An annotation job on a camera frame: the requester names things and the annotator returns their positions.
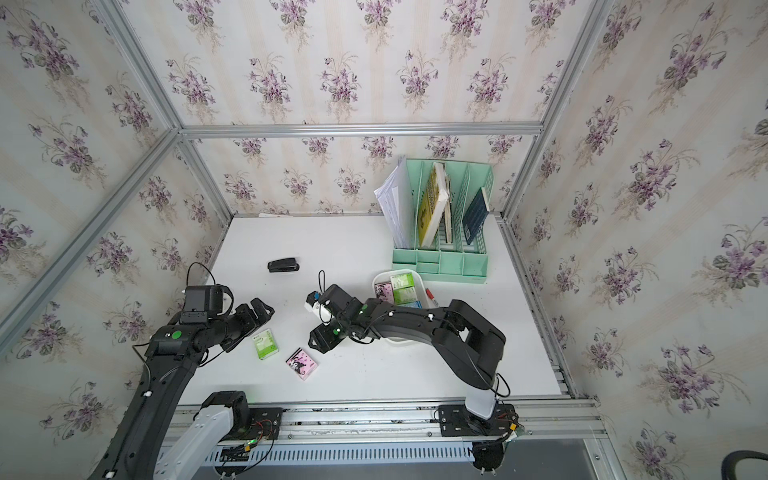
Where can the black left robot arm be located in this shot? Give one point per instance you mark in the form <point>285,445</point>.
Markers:
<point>173,355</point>

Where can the green tissue pack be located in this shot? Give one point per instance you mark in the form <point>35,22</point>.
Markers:
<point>265,344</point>
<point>406,296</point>
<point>402,281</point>

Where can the white storage box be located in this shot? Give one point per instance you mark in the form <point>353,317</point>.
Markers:
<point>409,324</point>

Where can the pink tissue pack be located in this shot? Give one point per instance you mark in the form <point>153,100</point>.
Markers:
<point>301,363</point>
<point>384,291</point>

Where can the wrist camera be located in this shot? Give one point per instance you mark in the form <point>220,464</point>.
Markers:
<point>206,303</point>
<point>315,307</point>

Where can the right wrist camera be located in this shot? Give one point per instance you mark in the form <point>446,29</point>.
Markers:
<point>315,307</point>

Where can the yellow cover book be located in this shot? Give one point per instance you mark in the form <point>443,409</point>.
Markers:
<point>431,207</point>

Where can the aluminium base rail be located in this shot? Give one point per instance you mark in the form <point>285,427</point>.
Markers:
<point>349,433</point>

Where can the white paper stack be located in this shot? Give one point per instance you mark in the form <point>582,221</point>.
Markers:
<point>395,200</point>

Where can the dark blue book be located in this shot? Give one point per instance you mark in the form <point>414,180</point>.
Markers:
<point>475,215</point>

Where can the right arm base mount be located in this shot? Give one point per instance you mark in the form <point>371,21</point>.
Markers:
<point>488,438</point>

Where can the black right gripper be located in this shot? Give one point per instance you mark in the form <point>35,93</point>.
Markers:
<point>320,340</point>

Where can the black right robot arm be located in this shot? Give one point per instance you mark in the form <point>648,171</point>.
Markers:
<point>468,343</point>

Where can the mint green desk organizer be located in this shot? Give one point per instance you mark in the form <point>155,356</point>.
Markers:
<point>457,253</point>

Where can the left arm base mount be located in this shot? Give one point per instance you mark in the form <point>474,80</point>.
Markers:
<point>250,425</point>

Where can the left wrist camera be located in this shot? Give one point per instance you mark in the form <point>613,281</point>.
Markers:
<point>206,303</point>

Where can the black stapler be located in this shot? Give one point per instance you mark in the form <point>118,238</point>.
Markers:
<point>284,265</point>

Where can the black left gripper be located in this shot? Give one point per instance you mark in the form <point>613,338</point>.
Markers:
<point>249,322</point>

